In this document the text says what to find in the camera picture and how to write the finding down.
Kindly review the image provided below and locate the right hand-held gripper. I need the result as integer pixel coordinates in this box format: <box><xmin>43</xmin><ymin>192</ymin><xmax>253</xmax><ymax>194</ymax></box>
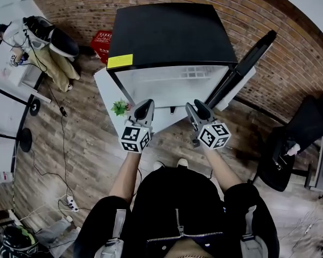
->
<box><xmin>185</xmin><ymin>99</ymin><xmax>232</xmax><ymax>151</ymax></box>

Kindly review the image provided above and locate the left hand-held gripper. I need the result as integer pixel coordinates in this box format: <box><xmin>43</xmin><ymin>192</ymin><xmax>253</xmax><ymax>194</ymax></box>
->
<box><xmin>118</xmin><ymin>99</ymin><xmax>155</xmax><ymax>154</ymax></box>

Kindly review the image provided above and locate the person's left forearm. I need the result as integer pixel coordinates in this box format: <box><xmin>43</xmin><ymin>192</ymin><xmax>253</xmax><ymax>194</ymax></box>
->
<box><xmin>108</xmin><ymin>150</ymin><xmax>143</xmax><ymax>204</ymax></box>

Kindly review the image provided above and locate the person's right forearm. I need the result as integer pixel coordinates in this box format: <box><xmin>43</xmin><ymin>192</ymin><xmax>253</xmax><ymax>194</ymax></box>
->
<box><xmin>203</xmin><ymin>146</ymin><xmax>243</xmax><ymax>194</ymax></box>

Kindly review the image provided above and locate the black mini fridge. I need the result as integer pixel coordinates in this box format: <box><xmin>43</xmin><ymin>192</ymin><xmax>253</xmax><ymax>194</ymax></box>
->
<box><xmin>106</xmin><ymin>3</ymin><xmax>239</xmax><ymax>110</ymax></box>

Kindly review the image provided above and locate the small green potted plant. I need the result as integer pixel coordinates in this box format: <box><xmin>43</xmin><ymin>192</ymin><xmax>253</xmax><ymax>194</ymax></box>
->
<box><xmin>110</xmin><ymin>98</ymin><xmax>134</xmax><ymax>118</ymax></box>

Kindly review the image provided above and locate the white low platform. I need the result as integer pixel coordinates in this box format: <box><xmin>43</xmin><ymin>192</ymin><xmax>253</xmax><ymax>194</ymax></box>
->
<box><xmin>93</xmin><ymin>68</ymin><xmax>197</xmax><ymax>142</ymax></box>

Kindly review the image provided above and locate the red plastic crate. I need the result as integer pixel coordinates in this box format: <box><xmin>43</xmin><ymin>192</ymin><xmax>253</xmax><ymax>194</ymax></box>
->
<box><xmin>90</xmin><ymin>30</ymin><xmax>113</xmax><ymax>64</ymax></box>

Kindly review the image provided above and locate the person's black jacket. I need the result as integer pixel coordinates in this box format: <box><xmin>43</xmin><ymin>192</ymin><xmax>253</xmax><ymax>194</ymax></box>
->
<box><xmin>72</xmin><ymin>167</ymin><xmax>280</xmax><ymax>258</ymax></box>

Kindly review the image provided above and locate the black office chair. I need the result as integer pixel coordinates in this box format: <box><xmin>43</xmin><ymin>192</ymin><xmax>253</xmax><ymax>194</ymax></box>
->
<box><xmin>258</xmin><ymin>91</ymin><xmax>323</xmax><ymax>193</ymax></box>

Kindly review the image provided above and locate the black coat rack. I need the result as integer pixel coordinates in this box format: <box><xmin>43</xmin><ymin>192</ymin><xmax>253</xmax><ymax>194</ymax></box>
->
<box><xmin>0</xmin><ymin>83</ymin><xmax>41</xmax><ymax>117</ymax></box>

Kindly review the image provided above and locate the white power strip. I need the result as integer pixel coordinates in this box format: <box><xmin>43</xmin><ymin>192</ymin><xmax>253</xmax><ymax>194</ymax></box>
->
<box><xmin>66</xmin><ymin>195</ymin><xmax>80</xmax><ymax>212</ymax></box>

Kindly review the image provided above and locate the black fan stand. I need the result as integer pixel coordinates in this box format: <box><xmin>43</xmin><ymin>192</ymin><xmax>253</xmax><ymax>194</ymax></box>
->
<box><xmin>0</xmin><ymin>127</ymin><xmax>33</xmax><ymax>153</ymax></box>

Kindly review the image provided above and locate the white table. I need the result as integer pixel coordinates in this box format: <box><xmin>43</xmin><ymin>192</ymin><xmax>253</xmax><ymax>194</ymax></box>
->
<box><xmin>0</xmin><ymin>49</ymin><xmax>52</xmax><ymax>104</ymax></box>

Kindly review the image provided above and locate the grey cloth bag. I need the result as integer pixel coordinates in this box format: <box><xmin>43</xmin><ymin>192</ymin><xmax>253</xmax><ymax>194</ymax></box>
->
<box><xmin>34</xmin><ymin>218</ymin><xmax>80</xmax><ymax>251</ymax></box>

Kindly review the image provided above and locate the white canister with red label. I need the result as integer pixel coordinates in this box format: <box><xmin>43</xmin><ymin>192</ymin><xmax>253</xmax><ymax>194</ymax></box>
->
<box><xmin>0</xmin><ymin>170</ymin><xmax>14</xmax><ymax>184</ymax></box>

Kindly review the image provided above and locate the dark wooden shelf rack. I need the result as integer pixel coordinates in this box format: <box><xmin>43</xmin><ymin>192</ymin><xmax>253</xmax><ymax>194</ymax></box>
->
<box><xmin>0</xmin><ymin>210</ymin><xmax>17</xmax><ymax>227</ymax></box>

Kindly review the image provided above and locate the black and green helmet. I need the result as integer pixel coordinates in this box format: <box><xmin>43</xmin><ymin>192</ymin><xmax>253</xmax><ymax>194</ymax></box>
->
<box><xmin>0</xmin><ymin>224</ymin><xmax>40</xmax><ymax>258</ymax></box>

